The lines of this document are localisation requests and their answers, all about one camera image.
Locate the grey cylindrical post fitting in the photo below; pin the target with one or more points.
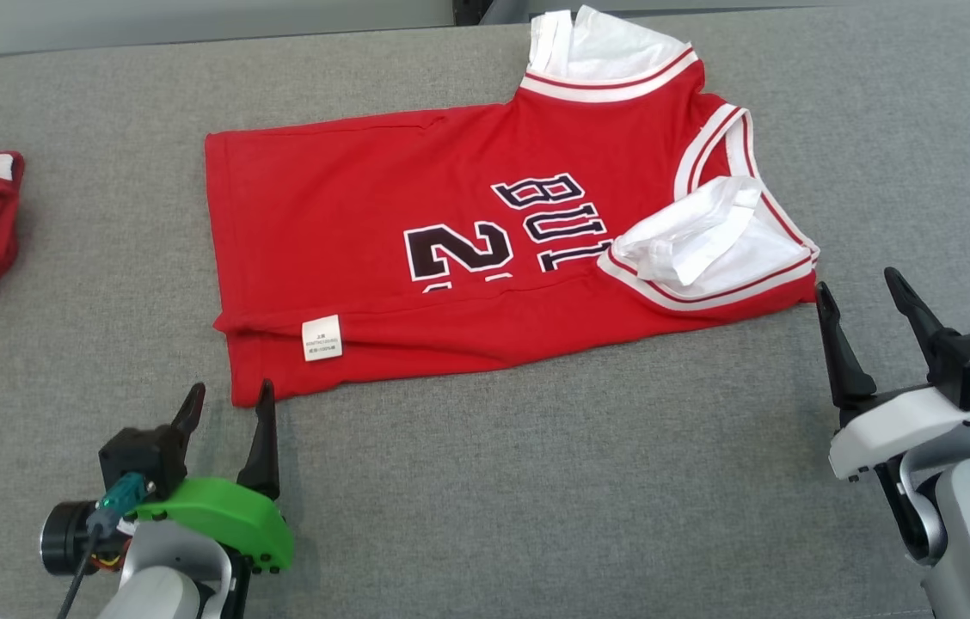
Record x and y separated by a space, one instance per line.
506 10

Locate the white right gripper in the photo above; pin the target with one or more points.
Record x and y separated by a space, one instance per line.
880 430

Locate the red jersey with number print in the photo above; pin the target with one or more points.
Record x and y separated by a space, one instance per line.
365 215

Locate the grey fabric sofa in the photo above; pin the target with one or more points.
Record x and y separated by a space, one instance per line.
537 499

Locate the dark grey hinge plate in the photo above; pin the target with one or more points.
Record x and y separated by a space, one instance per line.
468 10

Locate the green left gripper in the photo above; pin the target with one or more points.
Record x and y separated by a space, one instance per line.
227 511

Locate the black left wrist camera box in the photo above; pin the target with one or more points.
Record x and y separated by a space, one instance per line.
141 460

